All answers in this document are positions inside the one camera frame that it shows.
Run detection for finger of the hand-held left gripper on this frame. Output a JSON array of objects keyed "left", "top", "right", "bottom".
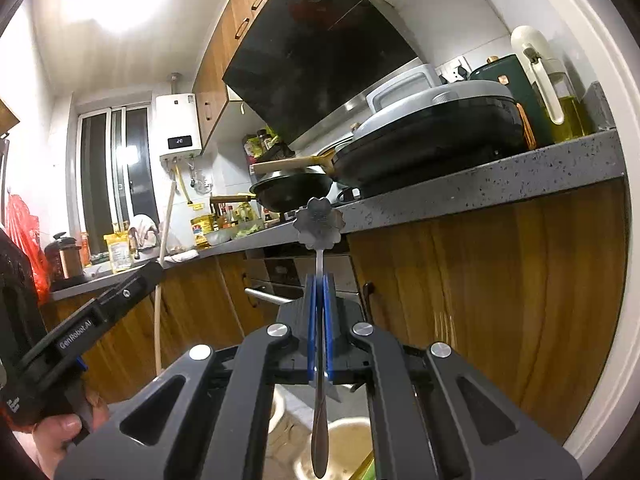
[{"left": 95, "top": 261, "right": 167, "bottom": 322}]

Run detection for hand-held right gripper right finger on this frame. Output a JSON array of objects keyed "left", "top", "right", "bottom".
[{"left": 320, "top": 272, "right": 583, "bottom": 480}]

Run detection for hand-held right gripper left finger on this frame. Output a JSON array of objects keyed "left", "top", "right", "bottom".
[{"left": 54, "top": 272, "right": 319, "bottom": 480}]

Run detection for silver flower-handle spoon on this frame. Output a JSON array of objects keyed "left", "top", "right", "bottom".
[{"left": 292, "top": 197, "right": 346, "bottom": 480}]

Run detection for cream floral ceramic utensil holder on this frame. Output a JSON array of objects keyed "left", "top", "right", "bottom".
[{"left": 267, "top": 385, "right": 377, "bottom": 480}]

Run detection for person's left hand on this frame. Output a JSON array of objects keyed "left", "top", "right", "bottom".
[{"left": 20, "top": 392, "right": 112, "bottom": 478}]

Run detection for yellow food packet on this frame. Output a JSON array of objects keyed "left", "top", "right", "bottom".
[{"left": 103, "top": 232, "right": 133, "bottom": 273}]

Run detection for stainless built-in oven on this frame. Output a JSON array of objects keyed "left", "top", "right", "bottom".
[{"left": 245, "top": 247, "right": 366, "bottom": 326}]

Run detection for white cloth on faucet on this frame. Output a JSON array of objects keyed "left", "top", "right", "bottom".
[{"left": 131, "top": 214, "right": 160, "bottom": 251}]

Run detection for brown pressure cooker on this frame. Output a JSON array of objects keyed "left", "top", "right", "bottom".
[{"left": 45, "top": 232, "right": 83, "bottom": 281}]

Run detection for yellow cooking oil bottle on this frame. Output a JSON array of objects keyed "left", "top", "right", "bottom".
[{"left": 190, "top": 212, "right": 216, "bottom": 248}]

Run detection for row of condiment bottles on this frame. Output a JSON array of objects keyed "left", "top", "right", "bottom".
[{"left": 212, "top": 202, "right": 271, "bottom": 231}]

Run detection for red plastic bag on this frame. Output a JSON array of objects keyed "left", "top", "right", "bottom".
[{"left": 5, "top": 192, "right": 51, "bottom": 301}]

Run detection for sliding glass door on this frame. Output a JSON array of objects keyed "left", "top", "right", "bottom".
[{"left": 75, "top": 102, "right": 161, "bottom": 241}]

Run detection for black frying pan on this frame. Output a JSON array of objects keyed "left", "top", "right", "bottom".
[{"left": 210, "top": 167, "right": 333, "bottom": 213}]

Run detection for white water heater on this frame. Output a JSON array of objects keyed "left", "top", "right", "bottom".
[{"left": 155, "top": 92, "right": 203, "bottom": 158}]

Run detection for wooden base cabinets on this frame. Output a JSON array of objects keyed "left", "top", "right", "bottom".
[{"left": 40, "top": 177, "right": 628, "bottom": 443}]

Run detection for green seasoning packet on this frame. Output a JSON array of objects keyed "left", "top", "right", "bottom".
[{"left": 243, "top": 130, "right": 288, "bottom": 161}]

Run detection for black electric griddle pan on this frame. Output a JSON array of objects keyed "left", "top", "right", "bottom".
[{"left": 332, "top": 80, "right": 531, "bottom": 196}]

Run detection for grey stone kitchen countertop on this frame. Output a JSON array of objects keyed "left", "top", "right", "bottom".
[{"left": 47, "top": 127, "right": 626, "bottom": 303}]

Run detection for black range hood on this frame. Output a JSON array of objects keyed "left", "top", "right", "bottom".
[{"left": 222, "top": 0, "right": 420, "bottom": 148}]

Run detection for dark green appliance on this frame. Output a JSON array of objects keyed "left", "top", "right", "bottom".
[{"left": 469, "top": 54, "right": 556, "bottom": 148}]

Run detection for oil dispenser with white top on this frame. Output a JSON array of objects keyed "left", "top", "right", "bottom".
[{"left": 511, "top": 26, "right": 596, "bottom": 143}]

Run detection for wooden wall cabinet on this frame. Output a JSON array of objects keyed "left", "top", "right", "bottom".
[{"left": 192, "top": 0, "right": 321, "bottom": 151}]

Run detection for white wall socket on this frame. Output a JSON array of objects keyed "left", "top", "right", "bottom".
[{"left": 440, "top": 57, "right": 473, "bottom": 83}]

